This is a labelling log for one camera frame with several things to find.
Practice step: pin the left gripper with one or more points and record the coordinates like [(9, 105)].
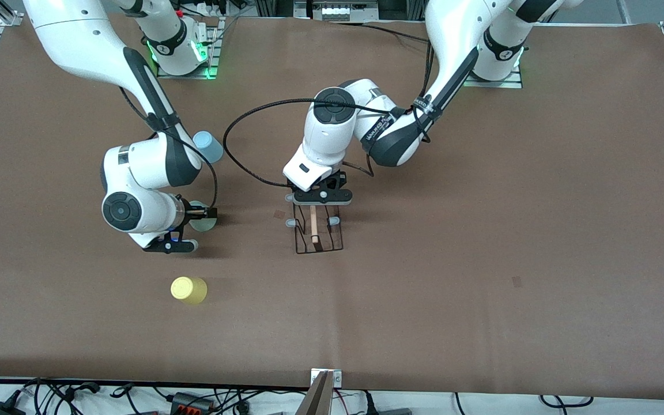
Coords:
[(336, 180)]

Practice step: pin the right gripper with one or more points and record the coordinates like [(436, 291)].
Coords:
[(191, 214)]

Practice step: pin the mint green plastic cup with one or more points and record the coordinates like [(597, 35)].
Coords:
[(204, 226)]

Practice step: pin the yellow plastic cup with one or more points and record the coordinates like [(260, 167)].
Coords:
[(189, 290)]

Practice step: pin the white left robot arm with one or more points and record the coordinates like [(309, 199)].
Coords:
[(459, 34)]

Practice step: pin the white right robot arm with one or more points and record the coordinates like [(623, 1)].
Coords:
[(78, 34)]

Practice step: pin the light blue plastic cup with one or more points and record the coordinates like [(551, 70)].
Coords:
[(209, 147)]

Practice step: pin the white terminal block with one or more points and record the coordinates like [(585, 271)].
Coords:
[(338, 10)]

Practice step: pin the brown table mat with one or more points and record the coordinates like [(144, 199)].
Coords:
[(424, 323)]

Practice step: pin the black orange connector box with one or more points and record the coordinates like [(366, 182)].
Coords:
[(192, 402)]

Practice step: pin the black power adapter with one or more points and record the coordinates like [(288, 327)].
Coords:
[(0, 408)]

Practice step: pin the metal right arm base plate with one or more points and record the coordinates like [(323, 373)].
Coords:
[(188, 75)]

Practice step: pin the silver metal bracket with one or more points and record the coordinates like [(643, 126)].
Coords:
[(338, 378)]

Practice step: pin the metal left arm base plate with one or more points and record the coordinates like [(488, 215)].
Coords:
[(493, 84)]

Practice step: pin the grey camera stand profile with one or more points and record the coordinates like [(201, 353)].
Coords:
[(317, 400)]

